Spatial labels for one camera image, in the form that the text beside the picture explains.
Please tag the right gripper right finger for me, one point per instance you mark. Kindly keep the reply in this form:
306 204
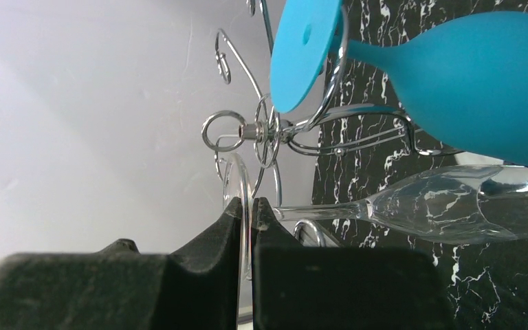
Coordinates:
298 287

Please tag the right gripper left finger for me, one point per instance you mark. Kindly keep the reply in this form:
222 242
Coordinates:
194 287

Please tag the clear champagne flute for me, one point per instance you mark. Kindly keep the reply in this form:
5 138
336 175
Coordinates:
487 283

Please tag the blue plastic wine glass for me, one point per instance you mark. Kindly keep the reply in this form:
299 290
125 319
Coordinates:
465 81

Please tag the chrome wine glass rack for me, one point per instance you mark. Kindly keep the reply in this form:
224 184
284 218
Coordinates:
273 127

